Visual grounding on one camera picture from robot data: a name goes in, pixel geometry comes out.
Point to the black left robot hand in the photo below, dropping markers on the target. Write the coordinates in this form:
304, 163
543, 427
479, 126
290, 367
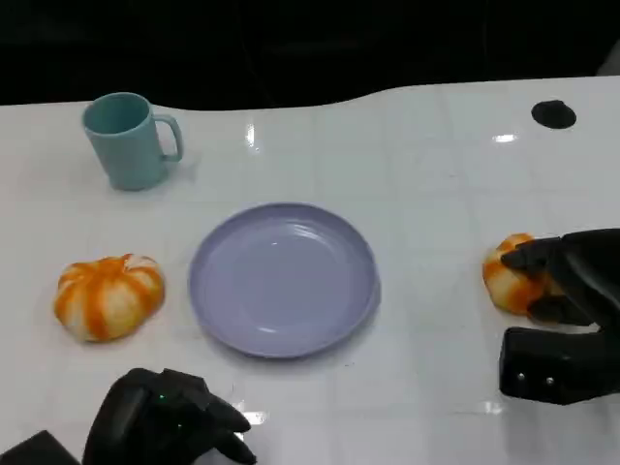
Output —
145, 421

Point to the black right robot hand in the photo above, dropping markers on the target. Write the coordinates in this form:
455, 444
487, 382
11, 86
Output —
591, 271

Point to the orange and white bread roll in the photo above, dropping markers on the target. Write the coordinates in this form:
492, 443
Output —
508, 290
109, 298

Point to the lilac plate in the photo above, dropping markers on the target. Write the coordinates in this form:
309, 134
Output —
283, 281

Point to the pale green mug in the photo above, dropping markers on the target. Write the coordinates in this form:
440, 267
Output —
127, 150

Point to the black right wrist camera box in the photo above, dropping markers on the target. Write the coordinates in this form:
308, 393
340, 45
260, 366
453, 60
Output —
557, 363

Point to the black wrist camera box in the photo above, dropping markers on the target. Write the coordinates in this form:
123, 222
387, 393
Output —
557, 363
34, 450

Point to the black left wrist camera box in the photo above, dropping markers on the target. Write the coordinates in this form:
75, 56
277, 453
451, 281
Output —
34, 450

